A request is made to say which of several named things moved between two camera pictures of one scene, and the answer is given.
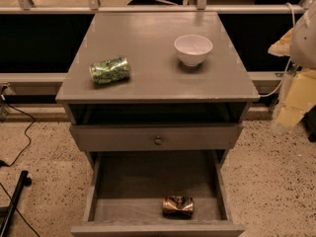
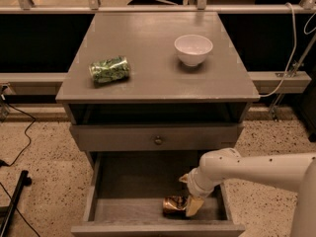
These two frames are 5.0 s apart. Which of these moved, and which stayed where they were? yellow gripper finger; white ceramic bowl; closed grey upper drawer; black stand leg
Moved: yellow gripper finger
Stayed: black stand leg; closed grey upper drawer; white ceramic bowl
